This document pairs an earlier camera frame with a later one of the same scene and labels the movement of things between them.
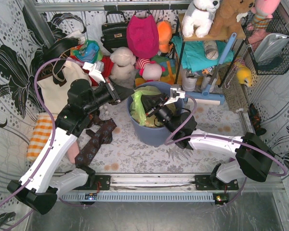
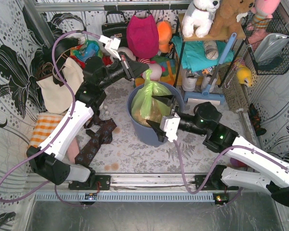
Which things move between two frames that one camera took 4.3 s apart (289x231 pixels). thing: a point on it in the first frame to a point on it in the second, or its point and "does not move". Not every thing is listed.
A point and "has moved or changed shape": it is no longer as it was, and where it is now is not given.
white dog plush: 199,16 does not move
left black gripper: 114,91 to 128,70
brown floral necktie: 102,136 does not move
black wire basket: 273,48 does not move
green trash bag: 137,109 has moved or changed shape
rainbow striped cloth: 168,76 does not move
